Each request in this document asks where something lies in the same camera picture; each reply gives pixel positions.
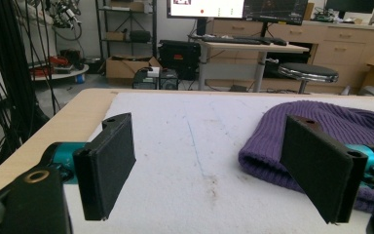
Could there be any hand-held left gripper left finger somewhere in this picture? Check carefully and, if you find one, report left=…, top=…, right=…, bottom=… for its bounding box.
left=72, top=112, right=137, bottom=222

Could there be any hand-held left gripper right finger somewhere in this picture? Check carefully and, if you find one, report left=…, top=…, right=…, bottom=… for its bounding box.
left=279, top=114, right=369, bottom=225

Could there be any purple knitted beanie hat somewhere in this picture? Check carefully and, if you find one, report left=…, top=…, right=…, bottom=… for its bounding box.
left=238, top=99, right=374, bottom=214

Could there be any white felt table mat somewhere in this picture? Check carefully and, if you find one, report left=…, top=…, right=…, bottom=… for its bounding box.
left=63, top=92, right=374, bottom=234

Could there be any black round stool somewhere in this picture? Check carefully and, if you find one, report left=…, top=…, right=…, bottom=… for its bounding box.
left=278, top=61, right=340, bottom=95

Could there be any small black computer case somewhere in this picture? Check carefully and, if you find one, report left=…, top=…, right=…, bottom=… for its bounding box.
left=131, top=66, right=179, bottom=91

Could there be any round white cart platform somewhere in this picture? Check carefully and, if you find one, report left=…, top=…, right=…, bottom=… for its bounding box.
left=30, top=62, right=90, bottom=82

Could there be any wooden drawer cabinet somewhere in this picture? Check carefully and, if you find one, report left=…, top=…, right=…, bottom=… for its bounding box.
left=207, top=18, right=374, bottom=94

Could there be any black equipment case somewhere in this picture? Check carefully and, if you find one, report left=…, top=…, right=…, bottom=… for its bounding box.
left=158, top=39, right=202, bottom=81

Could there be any height-adjustable wooden desk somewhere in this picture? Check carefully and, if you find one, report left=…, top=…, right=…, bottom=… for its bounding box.
left=191, top=38, right=311, bottom=93

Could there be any black metal shelf rack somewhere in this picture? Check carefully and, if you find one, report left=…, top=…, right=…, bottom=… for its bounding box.
left=94, top=0, right=159, bottom=62

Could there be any black keyboard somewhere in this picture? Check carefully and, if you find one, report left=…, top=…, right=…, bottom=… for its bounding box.
left=201, top=35, right=272, bottom=46

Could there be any computer monitor with dark screen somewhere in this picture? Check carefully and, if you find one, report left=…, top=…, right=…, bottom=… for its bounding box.
left=243, top=0, right=310, bottom=26

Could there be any computer monitor with white screen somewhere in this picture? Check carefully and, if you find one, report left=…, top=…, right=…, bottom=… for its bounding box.
left=167, top=0, right=246, bottom=20

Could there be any bundle of black cables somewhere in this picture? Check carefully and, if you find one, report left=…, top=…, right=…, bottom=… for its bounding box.
left=0, top=0, right=61, bottom=170

